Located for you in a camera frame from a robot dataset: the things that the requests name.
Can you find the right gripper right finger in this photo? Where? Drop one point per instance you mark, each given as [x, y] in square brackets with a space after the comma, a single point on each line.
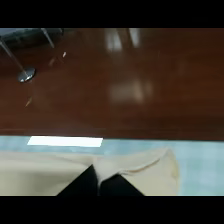
[118, 187]

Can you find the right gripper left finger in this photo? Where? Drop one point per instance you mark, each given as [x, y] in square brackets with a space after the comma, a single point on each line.
[85, 185]

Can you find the cream garment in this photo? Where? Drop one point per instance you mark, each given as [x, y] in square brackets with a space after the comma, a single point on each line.
[40, 173]

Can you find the silver frame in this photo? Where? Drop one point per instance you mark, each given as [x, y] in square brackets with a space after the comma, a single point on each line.
[23, 74]

